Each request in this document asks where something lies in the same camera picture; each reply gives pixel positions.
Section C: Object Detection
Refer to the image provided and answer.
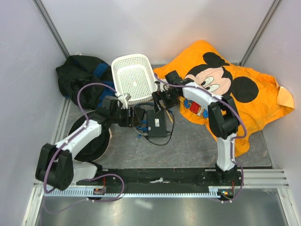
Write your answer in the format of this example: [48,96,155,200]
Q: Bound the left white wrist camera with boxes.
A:
[115,92,131,108]

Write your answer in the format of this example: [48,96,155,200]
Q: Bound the white plastic basket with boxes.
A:
[111,54,158,105]

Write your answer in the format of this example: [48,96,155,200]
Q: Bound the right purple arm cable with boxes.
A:
[154,73,247,204]

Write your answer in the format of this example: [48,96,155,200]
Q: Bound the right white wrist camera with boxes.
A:
[155,81,170,92]

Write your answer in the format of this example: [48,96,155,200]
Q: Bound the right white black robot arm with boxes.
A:
[152,71,242,186]

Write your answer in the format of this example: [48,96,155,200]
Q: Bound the black round hat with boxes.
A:
[68,111,112,162]

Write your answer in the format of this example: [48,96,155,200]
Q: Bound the black power cable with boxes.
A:
[145,113,176,146]

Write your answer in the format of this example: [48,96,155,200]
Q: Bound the black power adapter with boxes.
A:
[134,107,146,121]

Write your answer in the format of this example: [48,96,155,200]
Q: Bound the black blue jacket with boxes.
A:
[55,55,115,110]

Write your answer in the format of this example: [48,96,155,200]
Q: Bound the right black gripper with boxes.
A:
[152,88,180,113]

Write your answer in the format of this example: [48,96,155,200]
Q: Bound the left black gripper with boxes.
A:
[110,106,142,128]

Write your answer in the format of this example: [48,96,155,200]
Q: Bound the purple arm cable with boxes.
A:
[154,73,247,204]
[43,82,125,214]

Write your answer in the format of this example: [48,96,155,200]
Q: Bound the blue ethernet cable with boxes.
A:
[135,102,153,142]

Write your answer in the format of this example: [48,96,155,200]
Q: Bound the black network switch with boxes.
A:
[146,110,167,138]

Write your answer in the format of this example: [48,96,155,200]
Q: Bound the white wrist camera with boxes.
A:
[115,92,131,108]
[155,81,170,92]

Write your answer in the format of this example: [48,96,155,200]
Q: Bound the orange Mickey Mouse pillowcase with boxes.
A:
[154,40,294,157]

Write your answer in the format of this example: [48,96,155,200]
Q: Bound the grey slotted cable duct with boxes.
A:
[44,187,220,198]

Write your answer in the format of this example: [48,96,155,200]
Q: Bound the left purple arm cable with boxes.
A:
[43,82,125,214]

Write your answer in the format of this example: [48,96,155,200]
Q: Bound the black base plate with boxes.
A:
[76,168,243,193]

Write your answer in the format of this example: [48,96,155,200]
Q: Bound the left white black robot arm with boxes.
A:
[35,97,140,190]

